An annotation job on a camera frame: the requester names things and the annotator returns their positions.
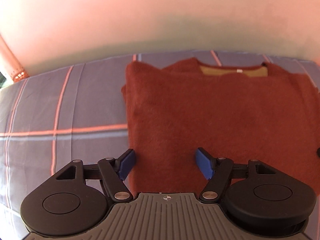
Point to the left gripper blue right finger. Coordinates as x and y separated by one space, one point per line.
218 173

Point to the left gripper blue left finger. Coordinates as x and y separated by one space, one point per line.
113 173

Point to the red knit sweater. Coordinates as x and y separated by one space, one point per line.
261 112

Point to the purple plaid bed sheet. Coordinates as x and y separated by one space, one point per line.
78 112

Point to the orange curtain edge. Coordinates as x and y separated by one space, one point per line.
11 68

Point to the window at left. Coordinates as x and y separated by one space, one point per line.
3 80

